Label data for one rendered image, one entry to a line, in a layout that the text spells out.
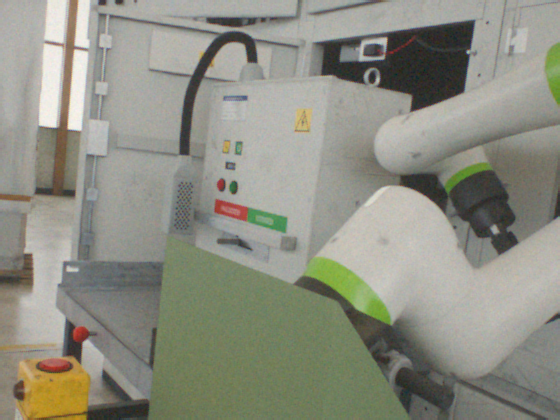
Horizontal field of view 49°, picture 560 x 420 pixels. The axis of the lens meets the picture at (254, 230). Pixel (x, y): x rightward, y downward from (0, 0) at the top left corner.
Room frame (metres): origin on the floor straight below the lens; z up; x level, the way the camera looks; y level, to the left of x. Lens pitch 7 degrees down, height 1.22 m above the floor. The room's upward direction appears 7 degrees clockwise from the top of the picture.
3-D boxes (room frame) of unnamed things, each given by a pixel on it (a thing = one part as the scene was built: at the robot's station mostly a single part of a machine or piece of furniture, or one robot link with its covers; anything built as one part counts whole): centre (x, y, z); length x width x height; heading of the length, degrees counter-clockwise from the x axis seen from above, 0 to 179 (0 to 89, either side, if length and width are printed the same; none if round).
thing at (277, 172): (1.44, 0.02, 1.15); 0.48 x 0.01 x 0.48; 33
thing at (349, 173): (1.58, -0.19, 1.15); 0.51 x 0.50 x 0.48; 123
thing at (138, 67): (1.86, 0.22, 1.21); 0.63 x 0.07 x 0.74; 104
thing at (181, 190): (1.57, 0.19, 1.09); 0.08 x 0.05 x 0.17; 123
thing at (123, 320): (1.44, 0.02, 0.82); 0.68 x 0.62 x 0.06; 123
